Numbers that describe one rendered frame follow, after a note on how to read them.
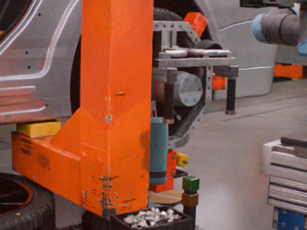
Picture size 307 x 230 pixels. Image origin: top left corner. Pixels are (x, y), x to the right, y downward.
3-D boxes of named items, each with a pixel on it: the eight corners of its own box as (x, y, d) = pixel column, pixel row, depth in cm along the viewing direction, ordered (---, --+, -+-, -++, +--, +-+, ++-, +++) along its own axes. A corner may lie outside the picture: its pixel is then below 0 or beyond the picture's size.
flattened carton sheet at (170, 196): (123, 180, 385) (123, 175, 385) (192, 194, 357) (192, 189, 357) (97, 190, 360) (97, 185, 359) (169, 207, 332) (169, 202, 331)
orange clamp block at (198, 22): (188, 36, 242) (197, 21, 244) (200, 38, 236) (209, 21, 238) (178, 28, 238) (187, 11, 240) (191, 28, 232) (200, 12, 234)
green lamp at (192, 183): (191, 187, 169) (191, 174, 169) (199, 190, 166) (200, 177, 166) (181, 189, 167) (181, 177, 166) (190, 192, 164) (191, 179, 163)
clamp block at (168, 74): (160, 79, 209) (161, 65, 208) (177, 81, 202) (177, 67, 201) (151, 80, 205) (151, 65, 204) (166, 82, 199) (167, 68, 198)
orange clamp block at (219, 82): (200, 88, 252) (214, 87, 258) (212, 90, 246) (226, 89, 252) (200, 73, 251) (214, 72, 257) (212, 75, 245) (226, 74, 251)
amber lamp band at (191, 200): (189, 202, 170) (190, 190, 170) (199, 205, 167) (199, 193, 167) (180, 204, 168) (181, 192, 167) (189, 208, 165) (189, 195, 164)
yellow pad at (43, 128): (45, 128, 221) (45, 116, 220) (62, 134, 211) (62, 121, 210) (15, 132, 212) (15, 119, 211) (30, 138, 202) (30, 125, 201)
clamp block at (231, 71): (222, 75, 230) (222, 62, 230) (238, 78, 224) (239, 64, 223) (214, 75, 227) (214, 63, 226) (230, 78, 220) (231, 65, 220)
